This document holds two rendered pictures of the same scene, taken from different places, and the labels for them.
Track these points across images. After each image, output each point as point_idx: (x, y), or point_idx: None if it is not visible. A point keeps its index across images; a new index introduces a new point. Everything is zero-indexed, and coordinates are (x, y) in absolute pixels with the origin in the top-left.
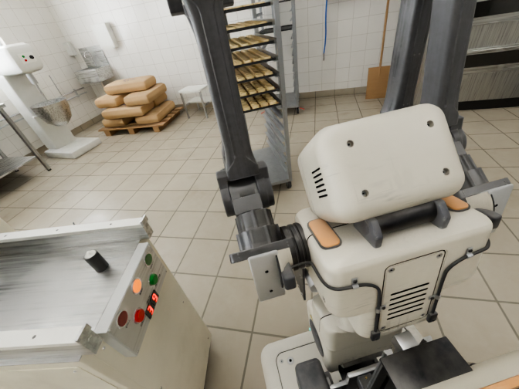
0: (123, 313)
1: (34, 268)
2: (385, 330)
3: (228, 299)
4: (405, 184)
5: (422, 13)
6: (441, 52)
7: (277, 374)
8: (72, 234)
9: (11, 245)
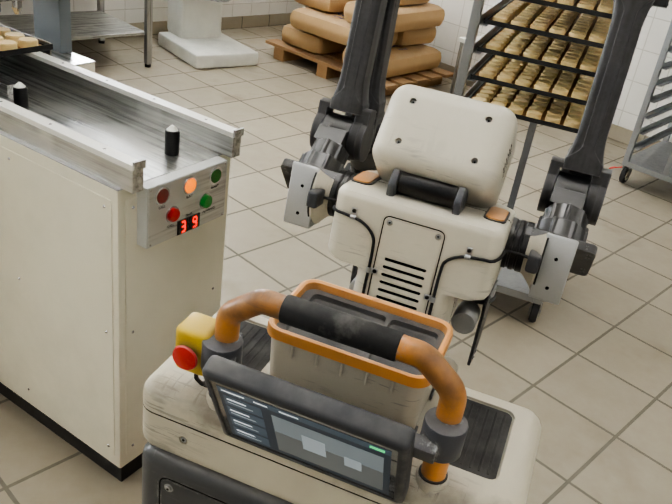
0: (166, 193)
1: (112, 123)
2: None
3: None
4: (433, 151)
5: None
6: (592, 84)
7: None
8: (165, 110)
9: (104, 93)
